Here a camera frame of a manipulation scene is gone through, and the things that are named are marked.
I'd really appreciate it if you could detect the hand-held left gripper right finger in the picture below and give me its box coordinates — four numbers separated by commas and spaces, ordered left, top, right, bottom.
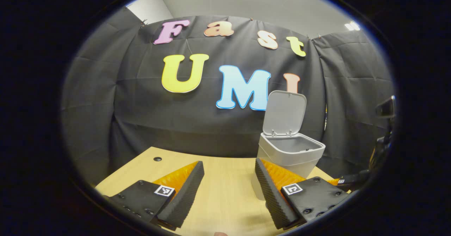
255, 159, 353, 230

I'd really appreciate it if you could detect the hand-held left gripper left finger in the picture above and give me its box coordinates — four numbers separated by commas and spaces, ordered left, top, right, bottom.
106, 161, 205, 229

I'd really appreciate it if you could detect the white desktop garbage bin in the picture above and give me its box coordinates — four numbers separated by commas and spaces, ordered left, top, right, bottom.
251, 90, 326, 201

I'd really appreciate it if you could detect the wooden desktop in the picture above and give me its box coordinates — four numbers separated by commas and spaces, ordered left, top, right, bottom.
94, 147, 339, 236

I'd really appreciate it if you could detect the black backdrop cloth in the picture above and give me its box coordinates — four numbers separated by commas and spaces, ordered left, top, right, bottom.
61, 7, 395, 187

